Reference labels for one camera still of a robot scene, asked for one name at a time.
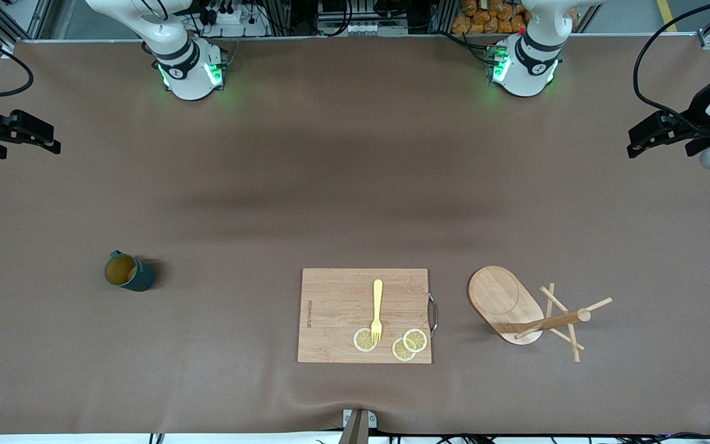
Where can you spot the brown table mat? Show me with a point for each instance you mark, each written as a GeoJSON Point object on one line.
{"type": "Point", "coordinates": [145, 185]}

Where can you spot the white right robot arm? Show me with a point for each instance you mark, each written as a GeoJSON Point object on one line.
{"type": "Point", "coordinates": [188, 74]}

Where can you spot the wooden mug tree rack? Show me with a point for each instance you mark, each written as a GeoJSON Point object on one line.
{"type": "Point", "coordinates": [503, 296]}

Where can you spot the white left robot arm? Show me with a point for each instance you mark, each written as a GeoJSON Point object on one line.
{"type": "Point", "coordinates": [524, 68]}

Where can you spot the lemon slice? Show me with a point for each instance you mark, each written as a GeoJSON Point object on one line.
{"type": "Point", "coordinates": [416, 340]}
{"type": "Point", "coordinates": [399, 353]}
{"type": "Point", "coordinates": [361, 340]}

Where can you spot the dark teal cup yellow inside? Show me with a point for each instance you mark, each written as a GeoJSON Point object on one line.
{"type": "Point", "coordinates": [139, 279]}

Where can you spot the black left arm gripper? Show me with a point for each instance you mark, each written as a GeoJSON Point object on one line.
{"type": "Point", "coordinates": [695, 114]}

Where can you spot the orange packaged snacks heap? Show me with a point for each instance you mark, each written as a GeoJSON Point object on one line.
{"type": "Point", "coordinates": [484, 18]}

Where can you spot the white power strip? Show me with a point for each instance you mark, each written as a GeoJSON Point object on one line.
{"type": "Point", "coordinates": [225, 15]}

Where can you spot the yellow plastic fork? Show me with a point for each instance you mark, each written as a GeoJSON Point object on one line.
{"type": "Point", "coordinates": [378, 296]}

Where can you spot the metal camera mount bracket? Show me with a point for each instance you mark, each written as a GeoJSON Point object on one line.
{"type": "Point", "coordinates": [358, 431]}

